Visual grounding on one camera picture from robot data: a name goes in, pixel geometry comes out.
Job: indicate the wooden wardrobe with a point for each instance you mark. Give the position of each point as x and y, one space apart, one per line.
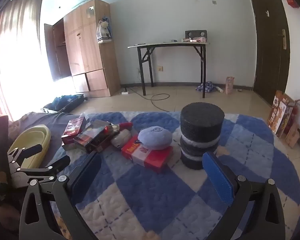
85 42

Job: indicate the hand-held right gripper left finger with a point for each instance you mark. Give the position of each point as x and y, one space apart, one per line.
88 172

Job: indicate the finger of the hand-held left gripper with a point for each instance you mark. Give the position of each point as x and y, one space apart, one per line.
55 166
32 151

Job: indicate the white bottle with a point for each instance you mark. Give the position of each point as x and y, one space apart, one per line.
219 89

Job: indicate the red cylindrical tube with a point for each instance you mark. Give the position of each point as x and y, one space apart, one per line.
122 125

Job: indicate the blue checked cloth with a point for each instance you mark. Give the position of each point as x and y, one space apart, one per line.
206 87

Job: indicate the red and white curtain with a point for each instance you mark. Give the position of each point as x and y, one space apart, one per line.
0 67

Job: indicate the dark blue bed sheet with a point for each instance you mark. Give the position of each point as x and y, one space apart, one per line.
55 125

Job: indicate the pink carton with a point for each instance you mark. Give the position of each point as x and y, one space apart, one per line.
230 85

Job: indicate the dark rectangular box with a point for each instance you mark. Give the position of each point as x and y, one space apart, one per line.
90 138

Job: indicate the open dark suitcase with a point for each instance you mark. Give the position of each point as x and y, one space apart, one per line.
62 103

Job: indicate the round purple-blue plush toy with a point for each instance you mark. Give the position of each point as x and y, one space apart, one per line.
155 137

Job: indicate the dark wooden door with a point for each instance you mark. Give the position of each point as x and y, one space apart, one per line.
270 55

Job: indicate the black-legged folding table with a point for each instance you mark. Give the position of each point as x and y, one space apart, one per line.
165 44

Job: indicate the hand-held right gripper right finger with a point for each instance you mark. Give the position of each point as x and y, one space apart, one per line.
218 180

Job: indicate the blue checked blanket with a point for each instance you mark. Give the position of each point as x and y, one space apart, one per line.
152 200

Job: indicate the black panel with two holes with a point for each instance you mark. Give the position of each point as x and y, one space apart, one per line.
196 33

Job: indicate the colourful printed box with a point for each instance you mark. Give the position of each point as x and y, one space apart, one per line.
280 112

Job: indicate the yellowish wall outlet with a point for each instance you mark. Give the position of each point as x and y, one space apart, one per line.
160 68

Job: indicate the black foam cylinder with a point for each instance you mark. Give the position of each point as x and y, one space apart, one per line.
201 122

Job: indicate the white hanging bag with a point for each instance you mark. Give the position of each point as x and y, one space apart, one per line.
103 32

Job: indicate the red and white cigarette box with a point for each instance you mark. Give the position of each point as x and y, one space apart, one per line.
73 128

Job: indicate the large red carton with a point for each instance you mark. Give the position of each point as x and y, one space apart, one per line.
152 158

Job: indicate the yellow plastic basin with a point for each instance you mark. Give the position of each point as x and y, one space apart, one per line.
37 135

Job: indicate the pink packets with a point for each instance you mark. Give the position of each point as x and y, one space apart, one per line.
198 39

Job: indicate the cream round tin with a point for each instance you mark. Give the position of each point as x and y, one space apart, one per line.
121 137

